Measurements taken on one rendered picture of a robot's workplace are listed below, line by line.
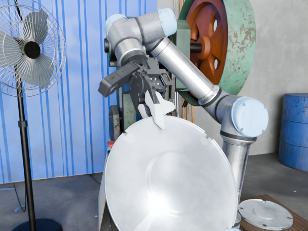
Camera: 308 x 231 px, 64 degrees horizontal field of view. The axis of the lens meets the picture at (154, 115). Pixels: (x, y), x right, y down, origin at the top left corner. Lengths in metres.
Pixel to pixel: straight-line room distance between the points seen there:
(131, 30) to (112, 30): 0.05
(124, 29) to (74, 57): 2.09
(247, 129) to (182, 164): 0.32
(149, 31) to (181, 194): 0.42
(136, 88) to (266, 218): 1.22
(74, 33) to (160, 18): 2.11
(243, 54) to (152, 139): 1.08
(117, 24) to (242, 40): 0.94
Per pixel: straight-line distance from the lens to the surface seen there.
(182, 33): 1.64
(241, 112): 0.77
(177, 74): 0.86
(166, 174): 0.50
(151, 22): 0.70
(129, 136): 0.50
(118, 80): 0.55
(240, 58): 1.51
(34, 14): 1.73
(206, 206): 0.54
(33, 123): 2.84
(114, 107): 2.00
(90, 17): 2.80
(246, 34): 1.53
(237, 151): 0.83
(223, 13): 1.61
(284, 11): 3.88
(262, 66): 3.63
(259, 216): 1.61
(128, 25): 0.69
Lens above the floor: 1.17
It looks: 10 degrees down
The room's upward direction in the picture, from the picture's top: straight up
